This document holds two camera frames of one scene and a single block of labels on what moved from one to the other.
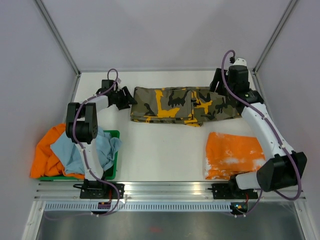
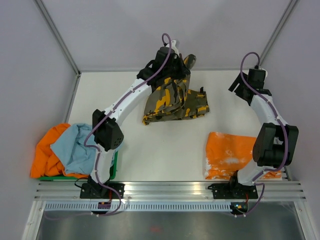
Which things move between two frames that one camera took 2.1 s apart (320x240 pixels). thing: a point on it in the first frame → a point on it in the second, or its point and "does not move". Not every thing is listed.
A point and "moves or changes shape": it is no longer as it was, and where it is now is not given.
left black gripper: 127,100 → 183,71
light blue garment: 67,151 does not move
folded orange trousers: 227,155 does not move
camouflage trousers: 191,105 moves or changes shape
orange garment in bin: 45,161 does not move
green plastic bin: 110,174 does not move
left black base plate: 99,189 does not move
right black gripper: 218,77 → 236,82
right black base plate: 232,191 does not move
